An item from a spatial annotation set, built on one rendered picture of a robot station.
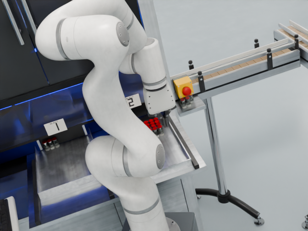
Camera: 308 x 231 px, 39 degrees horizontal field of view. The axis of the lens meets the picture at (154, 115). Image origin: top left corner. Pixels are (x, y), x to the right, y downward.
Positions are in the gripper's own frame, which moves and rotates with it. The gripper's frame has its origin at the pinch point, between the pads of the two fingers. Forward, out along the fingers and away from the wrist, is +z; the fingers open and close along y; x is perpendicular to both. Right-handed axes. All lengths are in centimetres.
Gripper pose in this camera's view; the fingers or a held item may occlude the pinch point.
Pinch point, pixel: (164, 120)
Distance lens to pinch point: 159.8
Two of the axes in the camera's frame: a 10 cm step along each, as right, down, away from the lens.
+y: -9.4, 3.2, -1.1
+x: 2.6, 4.9, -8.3
